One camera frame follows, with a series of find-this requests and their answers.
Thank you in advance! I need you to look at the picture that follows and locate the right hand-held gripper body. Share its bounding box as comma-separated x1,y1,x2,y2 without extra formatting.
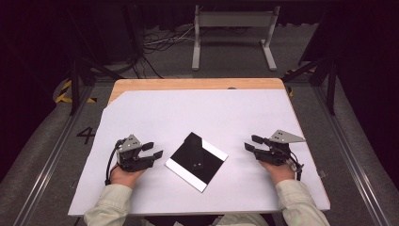
253,129,306,167

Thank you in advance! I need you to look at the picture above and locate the person's left hand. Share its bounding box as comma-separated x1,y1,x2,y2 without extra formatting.
110,163,147,189

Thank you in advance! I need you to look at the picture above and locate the black metal stand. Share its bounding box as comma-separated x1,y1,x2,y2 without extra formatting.
60,56,125,116
282,56,339,116

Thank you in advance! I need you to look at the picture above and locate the black plate with silver stripes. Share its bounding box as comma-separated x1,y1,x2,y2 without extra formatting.
164,132,230,193

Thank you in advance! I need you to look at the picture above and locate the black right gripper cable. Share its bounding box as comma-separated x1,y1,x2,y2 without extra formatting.
283,150,305,182

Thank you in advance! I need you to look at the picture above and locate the white metal stand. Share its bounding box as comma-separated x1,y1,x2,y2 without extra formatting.
191,4,281,72

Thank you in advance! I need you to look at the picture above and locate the person's torso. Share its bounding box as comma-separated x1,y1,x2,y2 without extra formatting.
215,213,271,226

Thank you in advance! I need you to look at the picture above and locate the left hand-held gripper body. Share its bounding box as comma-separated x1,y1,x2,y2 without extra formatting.
116,134,154,173

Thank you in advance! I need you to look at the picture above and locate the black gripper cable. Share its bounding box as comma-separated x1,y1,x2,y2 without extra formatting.
104,138,125,186
283,150,305,182

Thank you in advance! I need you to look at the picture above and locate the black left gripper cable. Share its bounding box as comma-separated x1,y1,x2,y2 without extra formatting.
104,138,125,186

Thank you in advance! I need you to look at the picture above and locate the aluminium floor rail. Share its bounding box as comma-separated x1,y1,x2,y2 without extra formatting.
312,84,391,226
11,84,95,226

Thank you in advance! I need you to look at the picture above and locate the wooden table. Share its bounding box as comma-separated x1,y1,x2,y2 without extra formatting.
107,77,295,105

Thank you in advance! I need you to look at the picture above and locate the person's right hand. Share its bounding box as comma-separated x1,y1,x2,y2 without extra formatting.
258,159,296,186

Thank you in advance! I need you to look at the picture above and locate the bundle of floor cables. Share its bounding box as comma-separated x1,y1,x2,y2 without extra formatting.
141,24,198,55

